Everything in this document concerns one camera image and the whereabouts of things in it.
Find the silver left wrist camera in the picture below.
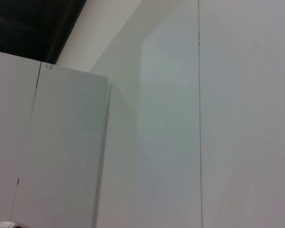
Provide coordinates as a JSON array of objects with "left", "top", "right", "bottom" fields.
[{"left": 0, "top": 220, "right": 29, "bottom": 228}]

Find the black background curtain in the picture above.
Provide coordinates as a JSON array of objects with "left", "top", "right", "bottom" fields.
[{"left": 0, "top": 0, "right": 87, "bottom": 64}]

